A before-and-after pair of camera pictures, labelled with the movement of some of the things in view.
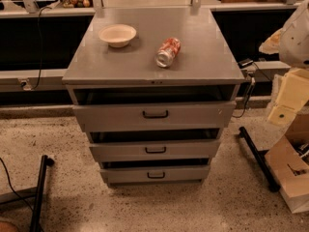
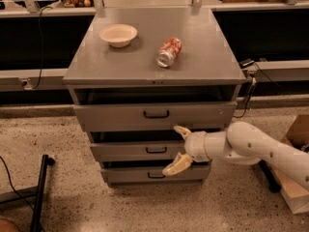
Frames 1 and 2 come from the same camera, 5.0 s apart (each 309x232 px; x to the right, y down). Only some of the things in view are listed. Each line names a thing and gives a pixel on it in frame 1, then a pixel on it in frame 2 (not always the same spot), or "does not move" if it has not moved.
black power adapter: (246, 63) does not move
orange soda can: (168, 52) does not move
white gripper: (295, 43) -> (195, 146)
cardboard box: (290, 163) does not move
